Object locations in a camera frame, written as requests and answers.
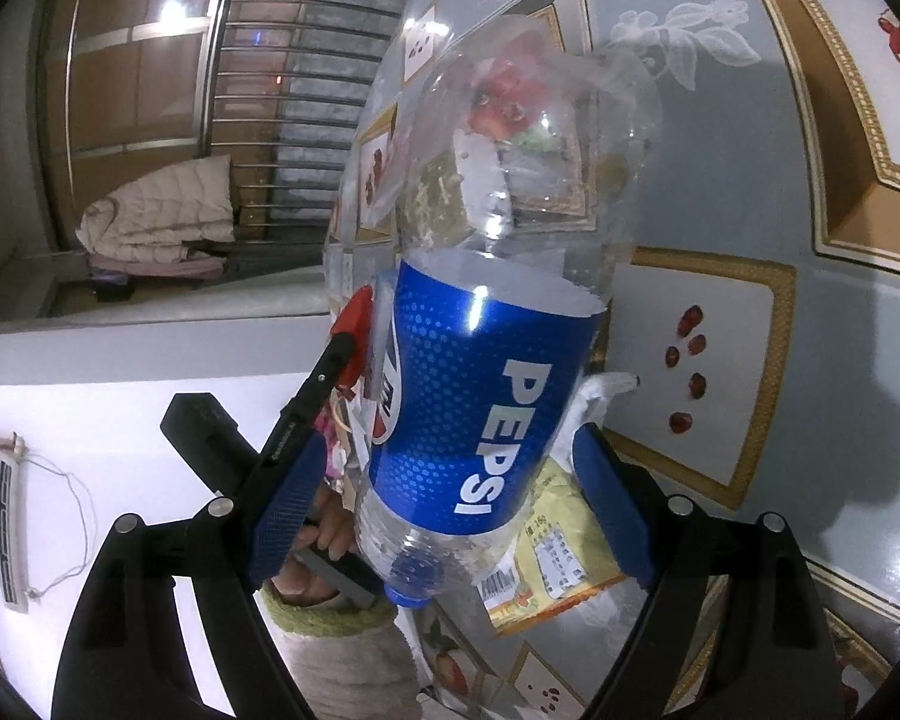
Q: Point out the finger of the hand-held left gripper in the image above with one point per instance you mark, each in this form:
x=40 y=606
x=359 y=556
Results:
x=307 y=397

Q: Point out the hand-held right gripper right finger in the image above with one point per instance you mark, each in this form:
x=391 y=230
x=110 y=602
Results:
x=615 y=510

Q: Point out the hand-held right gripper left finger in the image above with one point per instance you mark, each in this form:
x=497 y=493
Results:
x=289 y=510

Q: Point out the red plastic bag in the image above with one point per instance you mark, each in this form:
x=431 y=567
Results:
x=356 y=315

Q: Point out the blue-label plastic bottle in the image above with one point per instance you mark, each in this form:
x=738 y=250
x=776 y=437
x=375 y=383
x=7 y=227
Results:
x=480 y=405

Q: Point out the person's left hand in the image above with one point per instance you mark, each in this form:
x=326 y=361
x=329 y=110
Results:
x=330 y=532

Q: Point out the yellow snack wrapper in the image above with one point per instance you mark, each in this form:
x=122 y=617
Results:
x=562 y=562

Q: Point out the white crumpled tissue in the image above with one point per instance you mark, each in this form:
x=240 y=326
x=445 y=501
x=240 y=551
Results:
x=604 y=390

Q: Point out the beige padded jacket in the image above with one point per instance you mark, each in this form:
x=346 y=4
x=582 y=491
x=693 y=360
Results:
x=157 y=217

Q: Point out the metal railing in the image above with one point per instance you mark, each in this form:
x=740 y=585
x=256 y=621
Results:
x=221 y=90

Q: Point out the fruit-print tablecloth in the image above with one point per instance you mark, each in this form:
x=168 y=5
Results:
x=720 y=165

